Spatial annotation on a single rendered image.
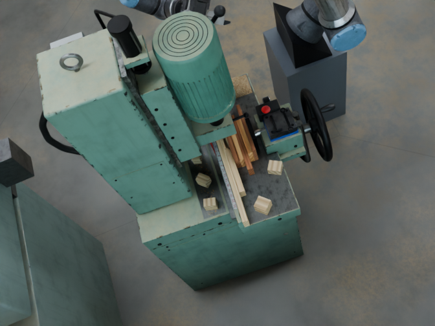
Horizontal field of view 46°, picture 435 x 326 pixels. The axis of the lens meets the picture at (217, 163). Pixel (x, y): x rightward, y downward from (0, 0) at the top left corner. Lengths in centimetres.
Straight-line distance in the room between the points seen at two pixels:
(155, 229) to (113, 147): 49
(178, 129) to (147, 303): 132
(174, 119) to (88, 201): 157
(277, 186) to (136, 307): 123
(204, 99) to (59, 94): 40
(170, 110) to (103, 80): 24
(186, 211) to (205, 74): 68
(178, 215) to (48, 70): 75
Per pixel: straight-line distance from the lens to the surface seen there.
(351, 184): 276
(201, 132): 173
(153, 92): 143
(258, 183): 180
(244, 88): 197
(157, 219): 194
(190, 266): 229
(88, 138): 148
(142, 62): 138
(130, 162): 163
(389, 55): 318
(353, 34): 221
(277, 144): 180
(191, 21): 142
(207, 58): 137
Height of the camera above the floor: 253
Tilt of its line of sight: 61 degrees down
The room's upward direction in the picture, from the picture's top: 25 degrees counter-clockwise
